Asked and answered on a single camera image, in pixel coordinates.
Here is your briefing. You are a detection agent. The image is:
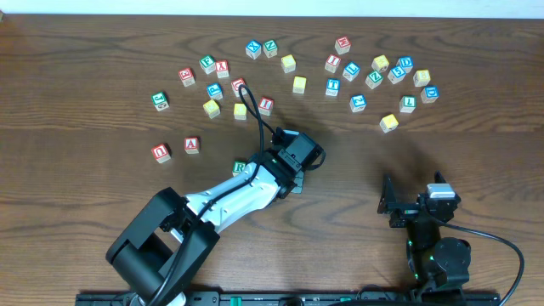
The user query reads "green R letter block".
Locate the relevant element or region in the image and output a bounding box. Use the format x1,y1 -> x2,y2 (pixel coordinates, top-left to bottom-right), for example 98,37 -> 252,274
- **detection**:
232,161 -> 246,177

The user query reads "yellow O letter block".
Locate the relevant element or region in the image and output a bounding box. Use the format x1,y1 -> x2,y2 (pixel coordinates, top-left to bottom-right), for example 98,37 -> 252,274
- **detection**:
233,103 -> 247,121

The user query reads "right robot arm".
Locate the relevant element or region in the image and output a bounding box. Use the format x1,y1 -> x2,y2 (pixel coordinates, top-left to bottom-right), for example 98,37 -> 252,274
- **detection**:
377,172 -> 471,301

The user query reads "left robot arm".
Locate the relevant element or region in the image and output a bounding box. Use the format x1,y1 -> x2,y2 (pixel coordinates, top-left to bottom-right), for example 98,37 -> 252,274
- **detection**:
105,128 -> 326,305

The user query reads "red I block centre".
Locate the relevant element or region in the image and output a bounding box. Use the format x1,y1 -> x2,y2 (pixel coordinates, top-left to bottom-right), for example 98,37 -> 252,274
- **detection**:
258,97 -> 275,116

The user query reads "red i block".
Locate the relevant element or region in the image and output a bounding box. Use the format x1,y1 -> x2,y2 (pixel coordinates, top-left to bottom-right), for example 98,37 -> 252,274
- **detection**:
325,54 -> 341,73
258,97 -> 275,116

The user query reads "yellow block centre upper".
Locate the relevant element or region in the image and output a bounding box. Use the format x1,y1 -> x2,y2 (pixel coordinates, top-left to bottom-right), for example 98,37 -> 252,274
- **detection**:
292,76 -> 307,94

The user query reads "yellow block lower right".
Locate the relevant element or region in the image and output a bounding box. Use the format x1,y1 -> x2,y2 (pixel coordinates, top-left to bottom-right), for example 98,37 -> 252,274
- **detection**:
379,114 -> 399,133

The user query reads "blue T letter block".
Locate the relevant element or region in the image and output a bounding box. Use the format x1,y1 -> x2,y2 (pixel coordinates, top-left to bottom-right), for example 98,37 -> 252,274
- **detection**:
326,78 -> 340,97

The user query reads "blue Z letter block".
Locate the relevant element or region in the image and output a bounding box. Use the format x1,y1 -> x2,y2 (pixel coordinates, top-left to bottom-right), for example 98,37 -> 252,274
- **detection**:
349,94 -> 367,113

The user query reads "green L letter block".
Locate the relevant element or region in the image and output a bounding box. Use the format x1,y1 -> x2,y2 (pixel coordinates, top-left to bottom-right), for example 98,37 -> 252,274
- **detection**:
399,95 -> 417,113

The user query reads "blue D block right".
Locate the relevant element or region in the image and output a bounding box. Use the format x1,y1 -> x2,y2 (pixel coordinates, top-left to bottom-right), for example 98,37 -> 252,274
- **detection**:
421,86 -> 439,104

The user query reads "blue d block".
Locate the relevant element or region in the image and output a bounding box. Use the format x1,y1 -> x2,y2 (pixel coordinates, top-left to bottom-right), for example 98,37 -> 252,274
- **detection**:
421,86 -> 439,104
396,56 -> 414,74

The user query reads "yellow C letter block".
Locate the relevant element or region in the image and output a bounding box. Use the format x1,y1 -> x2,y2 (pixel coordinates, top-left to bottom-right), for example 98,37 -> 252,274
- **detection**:
281,54 -> 297,73

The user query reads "red U block centre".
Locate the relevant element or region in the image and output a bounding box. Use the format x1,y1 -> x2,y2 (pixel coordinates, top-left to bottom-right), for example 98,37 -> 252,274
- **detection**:
231,78 -> 247,98

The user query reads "red u block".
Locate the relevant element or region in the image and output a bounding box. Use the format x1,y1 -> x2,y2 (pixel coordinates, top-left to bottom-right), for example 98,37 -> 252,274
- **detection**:
151,144 -> 171,163
231,78 -> 247,98

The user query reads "yellow block left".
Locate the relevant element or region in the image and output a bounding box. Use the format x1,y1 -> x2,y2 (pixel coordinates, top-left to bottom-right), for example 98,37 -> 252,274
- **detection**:
203,99 -> 221,119

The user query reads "red I block upper right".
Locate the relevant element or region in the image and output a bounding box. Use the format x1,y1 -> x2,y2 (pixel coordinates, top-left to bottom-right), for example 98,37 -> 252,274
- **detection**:
325,54 -> 341,73

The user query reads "blue L letter block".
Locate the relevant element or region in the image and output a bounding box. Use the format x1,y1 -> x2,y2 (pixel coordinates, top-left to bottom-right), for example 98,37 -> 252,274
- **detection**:
343,61 -> 360,82

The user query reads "blue P letter block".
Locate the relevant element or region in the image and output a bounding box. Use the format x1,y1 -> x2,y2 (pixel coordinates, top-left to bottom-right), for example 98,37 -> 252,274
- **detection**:
207,82 -> 223,100

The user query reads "yellow 8 letter block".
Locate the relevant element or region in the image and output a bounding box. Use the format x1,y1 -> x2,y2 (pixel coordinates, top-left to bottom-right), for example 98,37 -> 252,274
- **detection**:
413,70 -> 431,88

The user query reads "red A letter block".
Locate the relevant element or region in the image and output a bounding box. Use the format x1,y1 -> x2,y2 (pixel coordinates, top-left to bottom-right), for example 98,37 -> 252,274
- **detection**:
184,137 -> 200,154

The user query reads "green Z letter block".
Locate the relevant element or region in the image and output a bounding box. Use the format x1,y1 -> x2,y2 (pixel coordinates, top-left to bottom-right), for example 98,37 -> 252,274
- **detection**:
365,71 -> 383,89

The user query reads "blue X letter block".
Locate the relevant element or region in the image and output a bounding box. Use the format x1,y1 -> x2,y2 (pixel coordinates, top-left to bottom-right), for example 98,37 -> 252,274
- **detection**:
246,40 -> 262,60

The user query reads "red Y letter block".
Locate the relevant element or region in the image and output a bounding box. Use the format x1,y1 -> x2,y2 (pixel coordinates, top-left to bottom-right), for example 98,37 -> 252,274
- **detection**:
215,60 -> 230,78

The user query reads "blue S letter block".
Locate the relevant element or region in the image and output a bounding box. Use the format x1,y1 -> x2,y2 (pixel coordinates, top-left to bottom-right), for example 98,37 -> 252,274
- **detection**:
388,66 -> 406,84

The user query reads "red H letter block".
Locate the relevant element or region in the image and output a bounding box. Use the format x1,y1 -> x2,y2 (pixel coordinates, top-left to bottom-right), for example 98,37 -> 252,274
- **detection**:
335,36 -> 351,55

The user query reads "blue D block upper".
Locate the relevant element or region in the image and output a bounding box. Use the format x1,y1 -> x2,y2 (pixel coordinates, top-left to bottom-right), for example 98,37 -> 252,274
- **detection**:
396,56 -> 414,74

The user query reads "yellow block upper right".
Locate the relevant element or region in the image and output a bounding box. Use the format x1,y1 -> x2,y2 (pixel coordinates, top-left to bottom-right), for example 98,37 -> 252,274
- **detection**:
371,54 -> 389,73

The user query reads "green F letter block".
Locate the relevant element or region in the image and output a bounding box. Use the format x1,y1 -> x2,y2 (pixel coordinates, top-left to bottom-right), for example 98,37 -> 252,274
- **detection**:
199,54 -> 216,75

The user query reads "red G letter block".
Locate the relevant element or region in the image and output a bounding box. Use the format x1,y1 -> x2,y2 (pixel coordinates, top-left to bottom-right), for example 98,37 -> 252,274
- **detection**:
178,67 -> 196,87

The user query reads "red U block left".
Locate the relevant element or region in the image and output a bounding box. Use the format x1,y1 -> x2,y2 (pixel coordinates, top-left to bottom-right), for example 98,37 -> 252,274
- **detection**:
151,144 -> 171,163

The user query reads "green J letter block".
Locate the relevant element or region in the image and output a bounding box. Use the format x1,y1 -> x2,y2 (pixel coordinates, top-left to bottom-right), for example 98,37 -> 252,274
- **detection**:
151,92 -> 169,111

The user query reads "right black cable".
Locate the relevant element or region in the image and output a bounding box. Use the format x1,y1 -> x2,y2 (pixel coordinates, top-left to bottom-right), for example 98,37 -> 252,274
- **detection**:
441,223 -> 526,306

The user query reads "black cable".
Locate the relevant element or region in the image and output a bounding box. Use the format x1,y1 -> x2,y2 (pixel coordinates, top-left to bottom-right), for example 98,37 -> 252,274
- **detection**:
144,83 -> 277,306
441,223 -> 526,306

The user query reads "left black cable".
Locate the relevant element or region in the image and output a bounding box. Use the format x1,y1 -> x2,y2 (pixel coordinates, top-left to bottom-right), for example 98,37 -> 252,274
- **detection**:
144,83 -> 277,306

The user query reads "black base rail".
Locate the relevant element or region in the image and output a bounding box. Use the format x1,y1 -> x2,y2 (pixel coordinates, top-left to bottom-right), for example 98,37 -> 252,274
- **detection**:
75,290 -> 502,306

